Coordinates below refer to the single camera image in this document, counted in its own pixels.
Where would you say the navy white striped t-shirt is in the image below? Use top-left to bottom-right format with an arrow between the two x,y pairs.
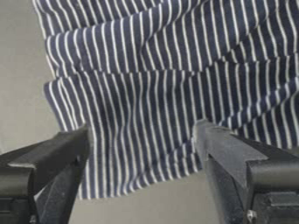
32,0 -> 299,200

